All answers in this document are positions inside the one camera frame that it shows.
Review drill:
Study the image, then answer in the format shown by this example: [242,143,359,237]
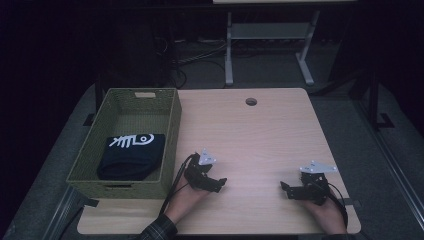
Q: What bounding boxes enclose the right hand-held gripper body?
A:
[287,160,339,206]

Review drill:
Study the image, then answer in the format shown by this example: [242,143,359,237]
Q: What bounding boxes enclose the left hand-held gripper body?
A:
[183,148,218,193]

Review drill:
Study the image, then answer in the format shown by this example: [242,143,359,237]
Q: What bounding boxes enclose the dark blue knit garment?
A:
[96,132,167,182]

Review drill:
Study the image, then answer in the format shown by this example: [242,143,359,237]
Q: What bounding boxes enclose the green woven basket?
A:
[65,87,183,200]

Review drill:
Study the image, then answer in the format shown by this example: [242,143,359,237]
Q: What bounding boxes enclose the person's right hand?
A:
[302,189,348,235]

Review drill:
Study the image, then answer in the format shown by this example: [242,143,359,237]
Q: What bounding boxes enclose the person's left hand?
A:
[164,175,209,225]

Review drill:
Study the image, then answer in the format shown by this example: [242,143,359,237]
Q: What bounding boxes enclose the black tape strip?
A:
[81,197,100,208]
[340,197,363,210]

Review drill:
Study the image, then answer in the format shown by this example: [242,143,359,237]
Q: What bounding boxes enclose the black metal stand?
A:
[364,68,396,132]

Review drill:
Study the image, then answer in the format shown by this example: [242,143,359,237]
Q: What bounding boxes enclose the black table leg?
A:
[82,75,105,128]

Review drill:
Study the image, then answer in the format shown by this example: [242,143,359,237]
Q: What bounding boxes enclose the grey metal stand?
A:
[224,9,321,87]

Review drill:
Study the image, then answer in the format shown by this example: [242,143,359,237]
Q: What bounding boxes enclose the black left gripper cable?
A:
[159,153,198,215]

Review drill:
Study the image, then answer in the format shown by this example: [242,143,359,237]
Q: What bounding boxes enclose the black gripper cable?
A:
[327,181,350,231]
[159,153,198,215]

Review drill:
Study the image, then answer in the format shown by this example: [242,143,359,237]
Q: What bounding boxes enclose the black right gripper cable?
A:
[327,181,350,231]

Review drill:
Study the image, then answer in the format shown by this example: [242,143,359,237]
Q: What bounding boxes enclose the metal floor rail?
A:
[352,98,424,232]
[41,185,84,240]

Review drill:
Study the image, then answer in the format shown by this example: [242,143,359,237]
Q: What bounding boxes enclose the cables on floor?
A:
[154,35,228,90]

